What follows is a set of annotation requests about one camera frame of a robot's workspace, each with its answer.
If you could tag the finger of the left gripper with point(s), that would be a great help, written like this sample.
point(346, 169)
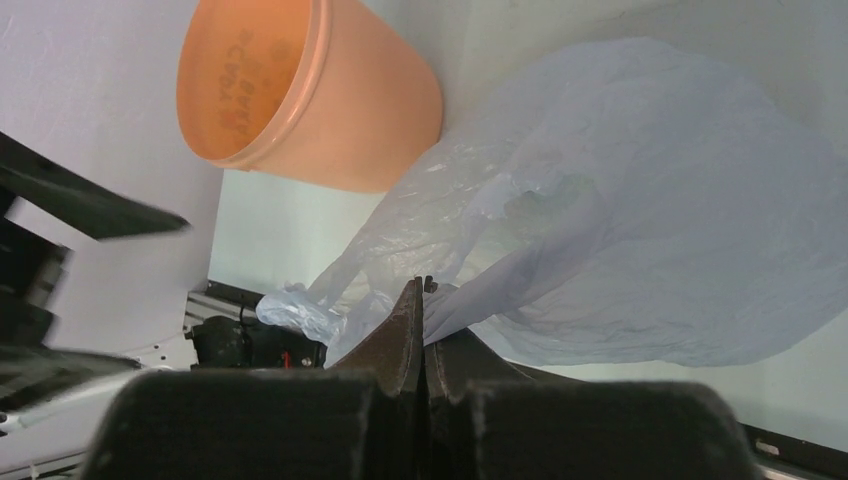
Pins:
point(82, 204)

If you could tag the light blue plastic trash bag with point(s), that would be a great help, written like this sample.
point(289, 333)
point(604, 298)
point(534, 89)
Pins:
point(612, 202)

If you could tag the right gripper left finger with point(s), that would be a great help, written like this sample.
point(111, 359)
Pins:
point(357, 419)

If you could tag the orange plastic trash bin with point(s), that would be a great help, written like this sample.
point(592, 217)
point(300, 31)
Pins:
point(323, 92)

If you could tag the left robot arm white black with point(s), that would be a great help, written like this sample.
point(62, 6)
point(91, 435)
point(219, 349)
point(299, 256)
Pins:
point(39, 382)

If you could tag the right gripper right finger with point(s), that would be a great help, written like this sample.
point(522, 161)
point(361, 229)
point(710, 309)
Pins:
point(527, 429)

